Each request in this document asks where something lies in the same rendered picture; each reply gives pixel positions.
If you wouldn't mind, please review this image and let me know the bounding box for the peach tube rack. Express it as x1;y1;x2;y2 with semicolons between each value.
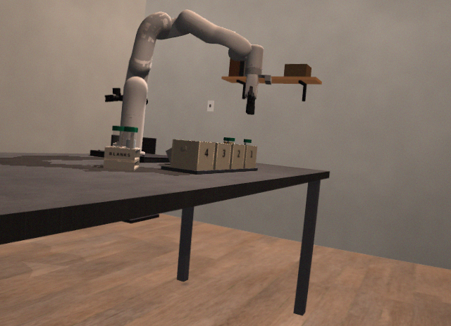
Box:
104;146;140;170

